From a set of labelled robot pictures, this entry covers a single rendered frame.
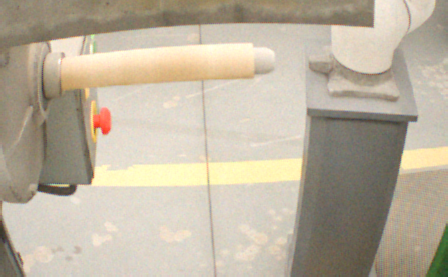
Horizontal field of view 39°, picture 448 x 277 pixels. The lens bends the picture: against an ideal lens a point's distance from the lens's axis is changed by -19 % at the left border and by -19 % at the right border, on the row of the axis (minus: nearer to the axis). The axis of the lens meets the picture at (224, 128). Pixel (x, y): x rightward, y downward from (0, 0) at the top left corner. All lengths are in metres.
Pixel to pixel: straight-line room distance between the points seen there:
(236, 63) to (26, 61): 0.20
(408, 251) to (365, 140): 0.69
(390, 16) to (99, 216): 1.22
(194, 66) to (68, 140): 0.37
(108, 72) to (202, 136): 1.89
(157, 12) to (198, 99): 2.24
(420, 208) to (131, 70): 1.78
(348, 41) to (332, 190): 0.38
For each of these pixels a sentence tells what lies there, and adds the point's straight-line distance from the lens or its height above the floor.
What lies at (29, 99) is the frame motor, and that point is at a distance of 0.64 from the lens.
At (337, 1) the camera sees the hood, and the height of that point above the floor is 1.41.
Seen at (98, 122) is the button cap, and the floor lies 0.98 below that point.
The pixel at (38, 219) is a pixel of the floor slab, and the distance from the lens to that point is 2.31.
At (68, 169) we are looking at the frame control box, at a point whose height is 0.95.
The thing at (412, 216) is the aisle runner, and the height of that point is 0.00.
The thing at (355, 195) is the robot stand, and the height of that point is 0.44.
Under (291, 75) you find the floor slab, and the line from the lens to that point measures 2.82.
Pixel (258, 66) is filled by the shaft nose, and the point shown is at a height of 1.25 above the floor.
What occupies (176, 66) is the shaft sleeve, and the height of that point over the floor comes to 1.26.
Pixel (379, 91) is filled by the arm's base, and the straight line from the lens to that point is 1.58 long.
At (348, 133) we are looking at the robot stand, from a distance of 1.59.
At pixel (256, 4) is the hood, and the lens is 0.46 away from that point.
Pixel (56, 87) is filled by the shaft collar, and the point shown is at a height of 1.25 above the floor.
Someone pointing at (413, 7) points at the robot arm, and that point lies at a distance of 1.62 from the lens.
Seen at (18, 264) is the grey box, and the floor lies 0.72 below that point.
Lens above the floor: 1.63
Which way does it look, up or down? 39 degrees down
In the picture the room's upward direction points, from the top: straight up
